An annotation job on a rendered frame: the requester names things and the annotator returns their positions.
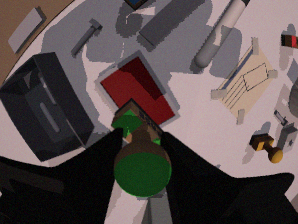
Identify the grey mug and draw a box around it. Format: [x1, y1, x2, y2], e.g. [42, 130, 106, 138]
[289, 77, 298, 119]

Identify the brown flat board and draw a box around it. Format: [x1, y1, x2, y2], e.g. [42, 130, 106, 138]
[0, 0, 74, 85]

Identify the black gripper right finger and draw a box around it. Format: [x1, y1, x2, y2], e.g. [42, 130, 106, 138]
[160, 131, 295, 224]

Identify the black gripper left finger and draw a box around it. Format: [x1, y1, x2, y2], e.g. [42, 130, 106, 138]
[0, 127, 124, 224]

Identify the dark grey flat bar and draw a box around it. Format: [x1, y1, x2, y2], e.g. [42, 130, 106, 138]
[138, 0, 202, 45]

